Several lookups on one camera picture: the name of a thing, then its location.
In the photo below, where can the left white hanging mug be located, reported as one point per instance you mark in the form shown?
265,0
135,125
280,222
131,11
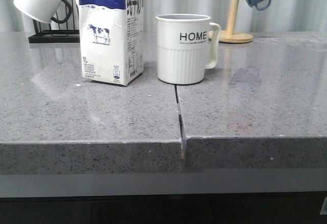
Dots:
43,10

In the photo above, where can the blue white milk carton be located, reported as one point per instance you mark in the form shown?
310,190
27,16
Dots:
111,40

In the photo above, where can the white ribbed HOME mug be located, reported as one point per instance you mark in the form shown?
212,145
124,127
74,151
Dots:
187,45

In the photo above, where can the wooden mug tree stand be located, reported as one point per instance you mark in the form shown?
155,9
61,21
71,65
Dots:
229,35

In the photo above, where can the black wire mug rack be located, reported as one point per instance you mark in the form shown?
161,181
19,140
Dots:
67,32

